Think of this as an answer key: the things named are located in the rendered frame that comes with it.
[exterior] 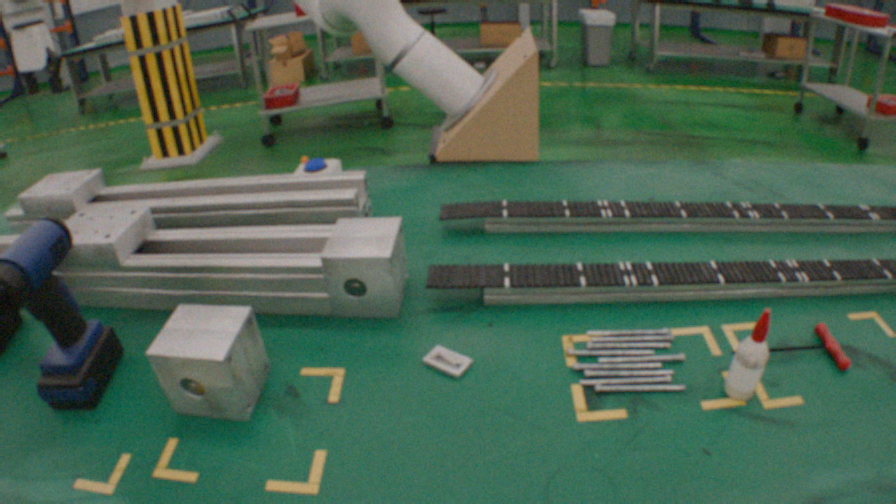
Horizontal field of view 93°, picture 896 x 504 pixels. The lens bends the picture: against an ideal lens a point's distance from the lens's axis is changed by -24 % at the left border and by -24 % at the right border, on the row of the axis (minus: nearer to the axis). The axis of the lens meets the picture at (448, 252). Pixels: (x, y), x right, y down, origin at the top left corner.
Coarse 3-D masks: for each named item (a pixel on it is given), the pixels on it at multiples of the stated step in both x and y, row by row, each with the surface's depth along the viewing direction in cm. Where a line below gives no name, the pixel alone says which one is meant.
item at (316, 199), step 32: (128, 192) 94; (160, 192) 93; (192, 192) 93; (224, 192) 93; (256, 192) 92; (288, 192) 86; (320, 192) 85; (352, 192) 84; (160, 224) 89; (192, 224) 88; (224, 224) 88; (256, 224) 89; (288, 224) 88; (320, 224) 88
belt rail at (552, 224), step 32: (512, 224) 88; (544, 224) 88; (576, 224) 87; (608, 224) 87; (640, 224) 86; (672, 224) 86; (704, 224) 85; (736, 224) 85; (768, 224) 84; (800, 224) 83; (832, 224) 83; (864, 224) 82
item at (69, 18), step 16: (48, 0) 654; (64, 0) 688; (0, 16) 704; (64, 16) 702; (0, 32) 709; (64, 48) 737; (80, 64) 747; (16, 80) 756; (80, 80) 754; (16, 96) 763
